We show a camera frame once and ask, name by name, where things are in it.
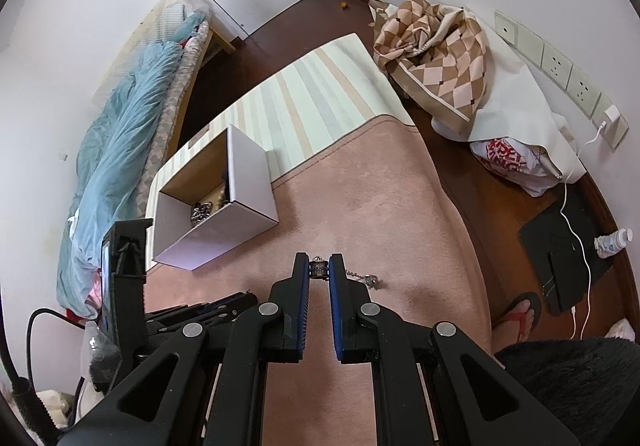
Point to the pink striped table mat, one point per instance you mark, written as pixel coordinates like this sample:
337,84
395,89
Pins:
375,175

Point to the black flat bag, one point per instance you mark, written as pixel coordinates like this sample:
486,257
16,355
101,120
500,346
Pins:
545,236

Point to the white charger plug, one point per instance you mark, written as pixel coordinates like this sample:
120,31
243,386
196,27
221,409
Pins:
611,115

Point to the white cloth bag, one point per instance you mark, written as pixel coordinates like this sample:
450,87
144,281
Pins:
520,100

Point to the white cardboard box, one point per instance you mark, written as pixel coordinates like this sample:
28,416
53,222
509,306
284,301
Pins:
250,175

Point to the person's foot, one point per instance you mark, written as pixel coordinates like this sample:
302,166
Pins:
520,313

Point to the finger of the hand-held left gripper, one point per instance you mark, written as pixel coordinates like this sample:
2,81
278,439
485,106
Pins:
165,322
235,298

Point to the small plastic bottle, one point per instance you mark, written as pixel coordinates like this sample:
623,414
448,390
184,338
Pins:
612,242

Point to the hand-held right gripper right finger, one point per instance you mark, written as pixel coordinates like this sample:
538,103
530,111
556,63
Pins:
334,306

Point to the red cloth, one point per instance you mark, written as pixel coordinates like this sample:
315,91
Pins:
75,316

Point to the wall socket panel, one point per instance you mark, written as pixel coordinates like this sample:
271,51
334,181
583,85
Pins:
555,60

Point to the white quilted bedding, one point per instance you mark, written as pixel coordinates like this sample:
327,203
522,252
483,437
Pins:
172,15

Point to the clear plastic bag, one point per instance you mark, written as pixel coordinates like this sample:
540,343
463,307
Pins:
97,351

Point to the white paper scrap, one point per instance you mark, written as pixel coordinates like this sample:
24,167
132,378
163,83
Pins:
74,220

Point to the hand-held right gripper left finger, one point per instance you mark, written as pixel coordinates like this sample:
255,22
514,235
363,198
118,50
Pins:
303,306

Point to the red print plastic bag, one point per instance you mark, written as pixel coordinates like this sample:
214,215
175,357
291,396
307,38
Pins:
505,160

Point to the blue blanket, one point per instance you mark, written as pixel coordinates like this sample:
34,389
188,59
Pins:
115,165

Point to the bed with patterned mattress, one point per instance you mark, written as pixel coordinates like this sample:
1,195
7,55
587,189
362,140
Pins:
170,115

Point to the beige checkered cloth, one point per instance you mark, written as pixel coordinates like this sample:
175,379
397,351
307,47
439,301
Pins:
450,60

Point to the foot in red sandal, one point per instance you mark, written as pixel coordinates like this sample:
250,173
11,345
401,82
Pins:
534,301

